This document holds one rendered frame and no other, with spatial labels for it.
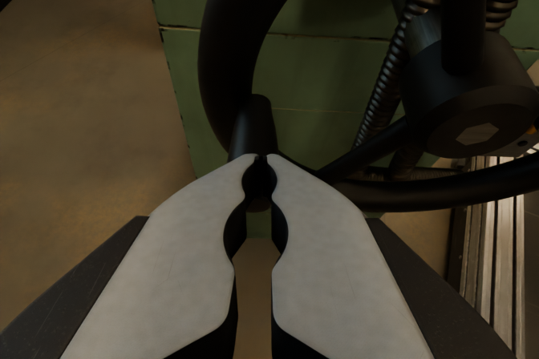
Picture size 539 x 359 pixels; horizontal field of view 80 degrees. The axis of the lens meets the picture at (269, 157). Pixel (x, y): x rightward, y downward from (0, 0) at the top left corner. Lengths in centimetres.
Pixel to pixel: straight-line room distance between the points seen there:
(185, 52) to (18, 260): 87
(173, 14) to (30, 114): 108
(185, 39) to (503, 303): 81
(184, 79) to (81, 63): 110
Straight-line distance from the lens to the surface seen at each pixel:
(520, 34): 46
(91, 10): 177
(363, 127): 31
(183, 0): 36
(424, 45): 22
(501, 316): 89
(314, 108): 47
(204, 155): 57
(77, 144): 125
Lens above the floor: 94
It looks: 58 degrees down
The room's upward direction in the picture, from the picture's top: 8 degrees clockwise
